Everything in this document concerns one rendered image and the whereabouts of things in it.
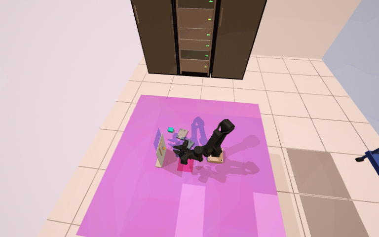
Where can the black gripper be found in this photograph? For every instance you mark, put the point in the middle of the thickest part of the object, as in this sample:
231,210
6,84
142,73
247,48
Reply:
183,148

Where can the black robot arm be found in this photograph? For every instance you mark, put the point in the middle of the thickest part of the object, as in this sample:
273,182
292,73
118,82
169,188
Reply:
213,146

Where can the pink flat square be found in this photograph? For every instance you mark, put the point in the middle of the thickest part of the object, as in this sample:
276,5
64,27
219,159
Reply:
185,168

